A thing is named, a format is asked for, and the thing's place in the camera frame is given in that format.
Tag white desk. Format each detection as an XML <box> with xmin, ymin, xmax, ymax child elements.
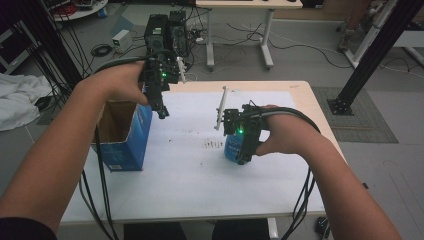
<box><xmin>195</xmin><ymin>0</ymin><xmax>304</xmax><ymax>72</ymax></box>

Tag person's right hand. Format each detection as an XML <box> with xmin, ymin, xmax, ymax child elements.
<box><xmin>254</xmin><ymin>104</ymin><xmax>322</xmax><ymax>158</ymax></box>

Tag white metal stand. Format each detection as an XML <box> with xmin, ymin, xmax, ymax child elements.
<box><xmin>343</xmin><ymin>0</ymin><xmax>398</xmax><ymax>69</ymax></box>

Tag white cloth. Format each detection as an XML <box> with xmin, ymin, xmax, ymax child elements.
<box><xmin>0</xmin><ymin>73</ymin><xmax>54</xmax><ymax>132</ymax></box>

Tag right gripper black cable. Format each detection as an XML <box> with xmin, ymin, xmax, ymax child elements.
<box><xmin>261</xmin><ymin>106</ymin><xmax>322</xmax><ymax>240</ymax></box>

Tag blue cardboard box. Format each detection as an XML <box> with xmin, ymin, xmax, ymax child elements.
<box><xmin>90</xmin><ymin>99</ymin><xmax>154</xmax><ymax>173</ymax></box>

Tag light wooden table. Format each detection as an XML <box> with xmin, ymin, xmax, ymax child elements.
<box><xmin>59</xmin><ymin>80</ymin><xmax>348</xmax><ymax>225</ymax></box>

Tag blue cup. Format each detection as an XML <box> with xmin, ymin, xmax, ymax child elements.
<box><xmin>223</xmin><ymin>132</ymin><xmax>244</xmax><ymax>164</ymax></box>

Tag person's dark sleeve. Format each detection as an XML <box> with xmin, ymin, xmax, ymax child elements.
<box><xmin>0</xmin><ymin>217</ymin><xmax>58</xmax><ymax>240</ymax></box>

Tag small white device box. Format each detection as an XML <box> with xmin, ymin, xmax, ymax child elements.
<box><xmin>111</xmin><ymin>29</ymin><xmax>134</xmax><ymax>54</ymax></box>

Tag coiled black cable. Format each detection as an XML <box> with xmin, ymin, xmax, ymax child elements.
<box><xmin>90</xmin><ymin>43</ymin><xmax>114</xmax><ymax>58</ymax></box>

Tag black metal post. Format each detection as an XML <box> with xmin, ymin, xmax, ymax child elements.
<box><xmin>327</xmin><ymin>0</ymin><xmax>424</xmax><ymax>116</ymax></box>

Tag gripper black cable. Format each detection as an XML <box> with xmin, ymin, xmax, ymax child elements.
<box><xmin>261</xmin><ymin>106</ymin><xmax>322</xmax><ymax>240</ymax></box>
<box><xmin>78</xmin><ymin>49</ymin><xmax>175</xmax><ymax>240</ymax></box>

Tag black metal rack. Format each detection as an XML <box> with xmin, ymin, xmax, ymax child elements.
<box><xmin>0</xmin><ymin>0</ymin><xmax>86</xmax><ymax>93</ymax></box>

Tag black computer tower green label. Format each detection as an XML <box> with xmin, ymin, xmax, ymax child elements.
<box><xmin>143</xmin><ymin>13</ymin><xmax>170</xmax><ymax>59</ymax></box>

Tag grey floor mat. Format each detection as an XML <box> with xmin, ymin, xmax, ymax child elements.
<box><xmin>311</xmin><ymin>86</ymin><xmax>399</xmax><ymax>144</ymax></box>

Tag black floor cable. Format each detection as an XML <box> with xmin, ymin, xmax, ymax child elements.
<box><xmin>227</xmin><ymin>22</ymin><xmax>344</xmax><ymax>70</ymax></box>

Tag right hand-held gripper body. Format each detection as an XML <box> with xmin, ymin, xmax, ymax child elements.
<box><xmin>213</xmin><ymin>85</ymin><xmax>268</xmax><ymax>158</ymax></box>

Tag person's left hand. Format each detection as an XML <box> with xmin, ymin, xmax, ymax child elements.
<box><xmin>77</xmin><ymin>60</ymin><xmax>150</xmax><ymax>107</ymax></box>

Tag person's dark trousers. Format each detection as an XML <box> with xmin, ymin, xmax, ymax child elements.
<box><xmin>123</xmin><ymin>218</ymin><xmax>271</xmax><ymax>240</ymax></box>

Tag round white table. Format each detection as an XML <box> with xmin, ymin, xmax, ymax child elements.
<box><xmin>49</xmin><ymin>0</ymin><xmax>109</xmax><ymax>22</ymax></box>

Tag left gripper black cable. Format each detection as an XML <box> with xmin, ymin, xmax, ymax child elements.
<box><xmin>78</xmin><ymin>49</ymin><xmax>175</xmax><ymax>240</ymax></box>

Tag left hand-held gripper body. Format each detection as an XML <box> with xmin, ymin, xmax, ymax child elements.
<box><xmin>139</xmin><ymin>49</ymin><xmax>188</xmax><ymax>111</ymax></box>

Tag white table mat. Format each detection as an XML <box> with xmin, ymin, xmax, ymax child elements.
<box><xmin>61</xmin><ymin>90</ymin><xmax>326</xmax><ymax>224</ymax></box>

